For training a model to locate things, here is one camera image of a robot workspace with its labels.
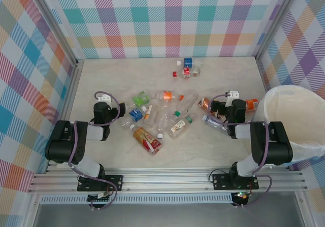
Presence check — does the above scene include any green label plastic bottle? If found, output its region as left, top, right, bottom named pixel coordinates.
left=133, top=90, right=151, bottom=108

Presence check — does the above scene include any aluminium frame post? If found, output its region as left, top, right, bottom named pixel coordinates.
left=30, top=0, right=78, bottom=67
left=255, top=0, right=299, bottom=60

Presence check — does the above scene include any left small circuit board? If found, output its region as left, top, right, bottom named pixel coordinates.
left=87, top=191, right=112, bottom=203

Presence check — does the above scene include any pale blue water bottle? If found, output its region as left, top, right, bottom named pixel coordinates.
left=202, top=114, right=229, bottom=137

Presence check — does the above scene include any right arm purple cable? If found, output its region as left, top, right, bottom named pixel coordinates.
left=208, top=92, right=274, bottom=209

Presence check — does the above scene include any right aluminium frame post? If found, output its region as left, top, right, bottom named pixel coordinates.
left=255, top=0, right=299, bottom=60

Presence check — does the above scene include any orange label soda bottle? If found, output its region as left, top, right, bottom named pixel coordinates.
left=244, top=98, right=260, bottom=113

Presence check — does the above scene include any slim clear bottle blue label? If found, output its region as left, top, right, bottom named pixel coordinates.
left=177, top=57, right=204, bottom=68

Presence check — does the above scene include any unlabelled clear bottle white cap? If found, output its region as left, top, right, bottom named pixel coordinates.
left=155, top=107, right=170, bottom=140

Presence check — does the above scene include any grey metal panel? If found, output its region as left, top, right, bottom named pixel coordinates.
left=31, top=203, right=307, bottom=227

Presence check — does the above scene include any round white waste bin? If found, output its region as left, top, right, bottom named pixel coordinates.
left=253, top=84, right=325, bottom=166

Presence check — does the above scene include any left aluminium frame post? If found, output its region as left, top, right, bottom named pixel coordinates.
left=30, top=0, right=78, bottom=67

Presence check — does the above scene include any unlabelled clear bottle green cap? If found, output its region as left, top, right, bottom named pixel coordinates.
left=173, top=93, right=199, bottom=118

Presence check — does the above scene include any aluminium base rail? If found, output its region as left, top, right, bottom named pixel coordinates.
left=27, top=166, right=308, bottom=193

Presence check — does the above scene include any narrow bottle orange white label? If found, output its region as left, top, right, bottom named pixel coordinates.
left=143, top=104, right=160, bottom=128

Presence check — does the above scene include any brown coffee drink bottle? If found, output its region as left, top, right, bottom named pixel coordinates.
left=198, top=96, right=226, bottom=123

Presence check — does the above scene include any orange red label tea bottle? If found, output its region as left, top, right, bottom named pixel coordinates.
left=129, top=124, right=163, bottom=156

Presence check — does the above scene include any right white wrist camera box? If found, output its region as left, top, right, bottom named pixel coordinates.
left=226, top=90, right=240, bottom=101

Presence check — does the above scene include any orange label orange cap bottle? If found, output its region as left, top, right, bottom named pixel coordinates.
left=154, top=90, right=185, bottom=103

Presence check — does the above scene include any right small circuit board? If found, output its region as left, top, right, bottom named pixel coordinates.
left=231, top=191, right=251, bottom=201

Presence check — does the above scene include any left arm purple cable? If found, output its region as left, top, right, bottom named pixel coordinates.
left=68, top=91, right=120, bottom=210

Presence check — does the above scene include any slotted grey cable duct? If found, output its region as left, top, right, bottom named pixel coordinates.
left=40, top=195, right=234, bottom=205

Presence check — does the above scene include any translucent plastic bin liner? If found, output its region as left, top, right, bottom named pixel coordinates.
left=253, top=84, right=325, bottom=166

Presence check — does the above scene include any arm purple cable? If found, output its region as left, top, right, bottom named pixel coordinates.
left=208, top=92, right=274, bottom=209
left=68, top=91, right=120, bottom=210

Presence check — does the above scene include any white label green cap bottle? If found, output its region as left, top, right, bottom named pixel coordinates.
left=168, top=113, right=198, bottom=139

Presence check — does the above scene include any small circuit board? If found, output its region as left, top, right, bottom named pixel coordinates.
left=87, top=191, right=112, bottom=203
left=231, top=191, right=251, bottom=201

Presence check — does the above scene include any left aluminium side rail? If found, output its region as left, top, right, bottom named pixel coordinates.
left=45, top=58, right=85, bottom=174

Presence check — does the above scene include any red label red cap bottle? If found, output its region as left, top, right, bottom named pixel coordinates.
left=172, top=68, right=202, bottom=80

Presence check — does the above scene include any stout clear bottle blue label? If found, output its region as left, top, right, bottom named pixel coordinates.
left=121, top=106, right=148, bottom=129

